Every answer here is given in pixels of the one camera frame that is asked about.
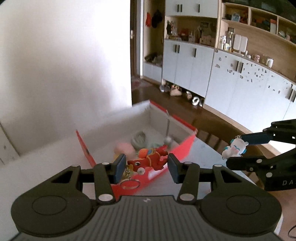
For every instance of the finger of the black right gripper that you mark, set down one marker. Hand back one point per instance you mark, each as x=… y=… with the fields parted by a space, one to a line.
x=281 y=166
x=279 y=131

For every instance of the red cardboard box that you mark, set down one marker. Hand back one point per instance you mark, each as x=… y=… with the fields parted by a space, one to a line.
x=145 y=125

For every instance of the pink door mat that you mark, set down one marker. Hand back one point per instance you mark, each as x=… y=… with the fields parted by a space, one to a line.
x=137 y=83

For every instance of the white drawer sideboard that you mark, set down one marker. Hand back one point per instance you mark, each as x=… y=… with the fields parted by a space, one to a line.
x=7 y=151

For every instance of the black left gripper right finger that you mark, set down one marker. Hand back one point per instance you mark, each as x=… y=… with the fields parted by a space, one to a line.
x=187 y=174

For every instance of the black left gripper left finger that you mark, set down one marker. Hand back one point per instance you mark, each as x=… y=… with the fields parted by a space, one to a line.
x=105 y=176

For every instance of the brown wooden chair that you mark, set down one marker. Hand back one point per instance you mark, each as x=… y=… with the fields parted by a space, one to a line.
x=219 y=144

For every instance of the white shoe cabinet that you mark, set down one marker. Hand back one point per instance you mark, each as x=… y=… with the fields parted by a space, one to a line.
x=238 y=55

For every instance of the white bunny keychain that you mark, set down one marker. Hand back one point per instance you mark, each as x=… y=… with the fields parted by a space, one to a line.
x=236 y=148

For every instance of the red dragon keychain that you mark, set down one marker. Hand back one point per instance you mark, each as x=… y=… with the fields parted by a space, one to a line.
x=154 y=158

